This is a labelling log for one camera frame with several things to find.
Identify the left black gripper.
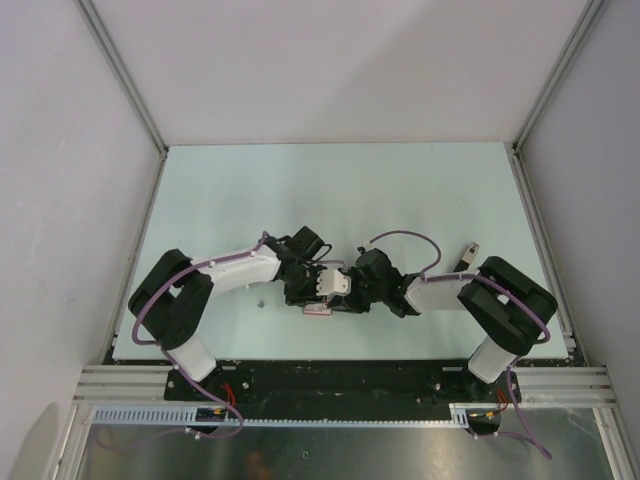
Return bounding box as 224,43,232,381
283,265,329,308

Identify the red staple box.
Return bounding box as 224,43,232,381
303,303,333,316

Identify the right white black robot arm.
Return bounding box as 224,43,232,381
330,247,558,401

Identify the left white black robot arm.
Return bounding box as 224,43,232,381
128,226,332,400

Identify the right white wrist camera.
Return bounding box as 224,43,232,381
356,242,373,254

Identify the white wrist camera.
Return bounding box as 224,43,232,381
316,269,351,297
356,242,373,254

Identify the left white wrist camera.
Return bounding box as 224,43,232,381
316,269,351,297

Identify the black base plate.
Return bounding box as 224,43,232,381
164,359,520,422

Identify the white slotted cable duct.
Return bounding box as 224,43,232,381
89,403,501,427

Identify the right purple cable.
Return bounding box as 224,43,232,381
357,229,554,460

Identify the right aluminium frame post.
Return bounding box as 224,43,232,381
512,0,607,151

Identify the aluminium frame post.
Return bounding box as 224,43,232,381
512,0,607,151
73,0,168,155

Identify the left aluminium frame post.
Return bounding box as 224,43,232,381
73,0,168,155

